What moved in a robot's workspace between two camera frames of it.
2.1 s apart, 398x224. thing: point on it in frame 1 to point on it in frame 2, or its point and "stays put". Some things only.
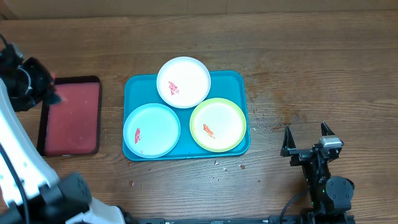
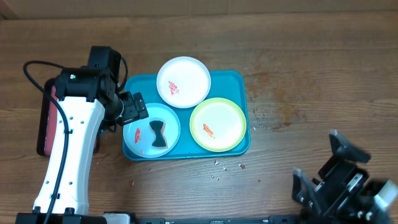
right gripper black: x=302 y=155 to x=334 y=177
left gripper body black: x=27 y=90 to x=130 y=114
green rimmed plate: x=217 y=125 stays put
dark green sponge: x=53 y=98 to x=158 y=127
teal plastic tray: x=142 y=89 stays put
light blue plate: x=152 y=130 stays put
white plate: x=183 y=82 stays put
